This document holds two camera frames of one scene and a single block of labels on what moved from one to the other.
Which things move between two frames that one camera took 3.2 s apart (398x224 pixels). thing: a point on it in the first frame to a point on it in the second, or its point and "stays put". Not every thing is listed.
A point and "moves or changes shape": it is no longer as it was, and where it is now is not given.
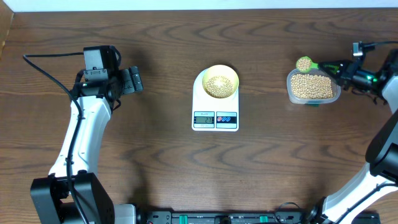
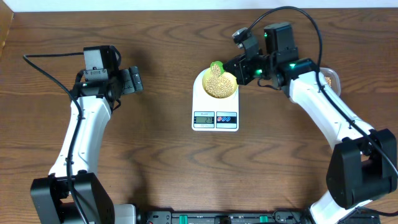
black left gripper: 130,86 stays put
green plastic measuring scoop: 304,65 moves or changes shape
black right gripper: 345,72 to 241,71
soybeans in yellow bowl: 217,91 stays put
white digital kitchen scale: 211,114 stays put
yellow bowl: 220,81 stays put
